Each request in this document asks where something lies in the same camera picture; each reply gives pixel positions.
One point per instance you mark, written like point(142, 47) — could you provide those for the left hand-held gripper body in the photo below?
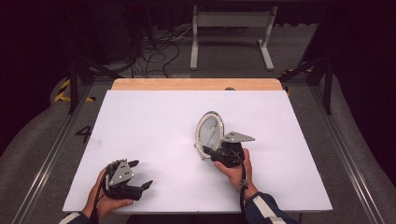
point(121, 180)

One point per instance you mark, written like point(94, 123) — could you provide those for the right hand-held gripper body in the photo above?
point(232, 154)

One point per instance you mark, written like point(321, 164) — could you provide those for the oval silver photo frame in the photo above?
point(209, 132)

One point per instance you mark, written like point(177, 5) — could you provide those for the person's right hand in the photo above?
point(235, 175)

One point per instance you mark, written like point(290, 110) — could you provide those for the person's left hand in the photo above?
point(106, 207)

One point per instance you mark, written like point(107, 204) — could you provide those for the black metal stand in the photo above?
point(327, 90)
point(73, 90)

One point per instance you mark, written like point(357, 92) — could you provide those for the yellow black floor tape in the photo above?
point(292, 71)
point(60, 97)

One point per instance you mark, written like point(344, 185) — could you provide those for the white metal stand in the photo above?
point(232, 19)

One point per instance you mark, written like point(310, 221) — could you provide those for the aluminium floor rail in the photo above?
point(351, 165)
point(46, 165)

